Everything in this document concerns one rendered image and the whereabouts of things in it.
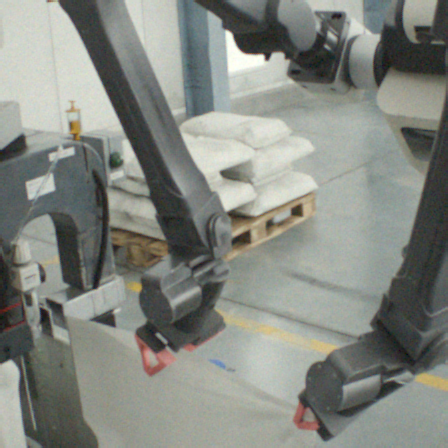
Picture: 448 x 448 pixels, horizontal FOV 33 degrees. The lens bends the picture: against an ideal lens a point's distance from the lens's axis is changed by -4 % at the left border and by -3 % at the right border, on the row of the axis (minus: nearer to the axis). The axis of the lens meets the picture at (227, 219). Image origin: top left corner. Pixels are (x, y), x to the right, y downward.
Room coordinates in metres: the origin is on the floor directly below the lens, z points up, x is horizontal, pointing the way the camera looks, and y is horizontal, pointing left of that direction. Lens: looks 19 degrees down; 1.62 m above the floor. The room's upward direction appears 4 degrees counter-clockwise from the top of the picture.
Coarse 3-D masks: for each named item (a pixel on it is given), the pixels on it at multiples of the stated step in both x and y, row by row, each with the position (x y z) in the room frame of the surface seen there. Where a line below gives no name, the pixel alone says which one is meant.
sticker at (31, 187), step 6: (36, 180) 1.21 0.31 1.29; (42, 180) 1.22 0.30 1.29; (48, 180) 1.23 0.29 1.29; (30, 186) 1.20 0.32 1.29; (36, 186) 1.21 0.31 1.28; (48, 186) 1.23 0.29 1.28; (30, 192) 1.20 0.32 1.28; (36, 192) 1.21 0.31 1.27; (42, 192) 1.22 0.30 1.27; (48, 192) 1.22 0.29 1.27; (30, 198) 1.20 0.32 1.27
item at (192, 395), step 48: (96, 336) 1.11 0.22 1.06; (96, 384) 1.12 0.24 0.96; (144, 384) 1.00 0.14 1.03; (192, 384) 0.93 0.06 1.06; (240, 384) 0.92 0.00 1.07; (96, 432) 1.12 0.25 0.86; (144, 432) 1.01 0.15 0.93; (192, 432) 0.94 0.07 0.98; (240, 432) 0.89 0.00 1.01; (288, 432) 0.85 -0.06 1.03
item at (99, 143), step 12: (96, 132) 1.37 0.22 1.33; (108, 132) 1.36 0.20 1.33; (120, 132) 1.36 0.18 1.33; (96, 144) 1.33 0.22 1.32; (108, 144) 1.33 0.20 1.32; (120, 144) 1.35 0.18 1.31; (108, 156) 1.33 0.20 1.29; (108, 168) 1.32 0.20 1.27; (120, 168) 1.35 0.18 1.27; (108, 180) 1.32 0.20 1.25; (120, 180) 1.34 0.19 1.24
